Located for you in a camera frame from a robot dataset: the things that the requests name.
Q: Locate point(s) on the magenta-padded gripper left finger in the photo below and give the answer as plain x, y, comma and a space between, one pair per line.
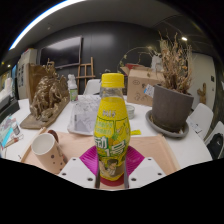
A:
78, 170

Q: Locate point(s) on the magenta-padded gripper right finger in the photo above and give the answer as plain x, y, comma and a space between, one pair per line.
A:
146, 168

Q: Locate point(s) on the yellow drink bottle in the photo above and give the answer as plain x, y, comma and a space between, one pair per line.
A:
111, 133

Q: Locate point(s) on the light plywood base board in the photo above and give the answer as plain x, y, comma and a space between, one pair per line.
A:
151, 146

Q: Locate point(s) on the cream dotted paper cup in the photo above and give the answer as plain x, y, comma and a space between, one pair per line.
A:
50, 153

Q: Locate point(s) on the small yellow flat item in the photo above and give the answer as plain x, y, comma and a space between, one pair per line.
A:
135, 132

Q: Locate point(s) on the grey plant saucer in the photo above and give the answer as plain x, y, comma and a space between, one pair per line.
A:
166, 133

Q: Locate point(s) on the small glass jar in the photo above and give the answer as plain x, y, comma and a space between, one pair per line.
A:
130, 111

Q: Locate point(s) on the dried plant in grey pot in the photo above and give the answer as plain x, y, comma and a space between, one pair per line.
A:
171, 106

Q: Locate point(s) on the paint brushes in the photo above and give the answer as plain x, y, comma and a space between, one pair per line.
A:
11, 141

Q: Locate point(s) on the white chair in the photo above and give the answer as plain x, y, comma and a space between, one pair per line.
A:
218, 128
200, 118
91, 87

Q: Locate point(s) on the black backpack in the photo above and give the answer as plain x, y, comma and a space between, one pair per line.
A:
216, 145

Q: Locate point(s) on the small paint jar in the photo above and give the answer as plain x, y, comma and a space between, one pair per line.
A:
15, 130

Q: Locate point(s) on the white spray bottle green label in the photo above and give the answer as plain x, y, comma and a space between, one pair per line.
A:
73, 91

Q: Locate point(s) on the brown cardboard box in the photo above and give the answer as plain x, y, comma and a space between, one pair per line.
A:
138, 86

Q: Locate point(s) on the colourful picture book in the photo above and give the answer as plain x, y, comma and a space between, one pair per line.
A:
6, 130

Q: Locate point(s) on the black printer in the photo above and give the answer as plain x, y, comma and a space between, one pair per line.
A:
8, 108

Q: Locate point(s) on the wooden easel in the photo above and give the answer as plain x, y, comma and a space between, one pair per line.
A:
86, 71

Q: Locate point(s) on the red box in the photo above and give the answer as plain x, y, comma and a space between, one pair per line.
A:
135, 65

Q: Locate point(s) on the round ceiling spotlights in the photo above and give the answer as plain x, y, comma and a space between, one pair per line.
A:
184, 38

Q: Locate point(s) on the long ceiling light strip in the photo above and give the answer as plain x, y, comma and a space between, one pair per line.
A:
40, 18

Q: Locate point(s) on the wooden wall figure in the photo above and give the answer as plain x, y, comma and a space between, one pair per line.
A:
201, 93

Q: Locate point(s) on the dark wall screen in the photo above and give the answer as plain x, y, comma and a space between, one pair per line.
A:
61, 51

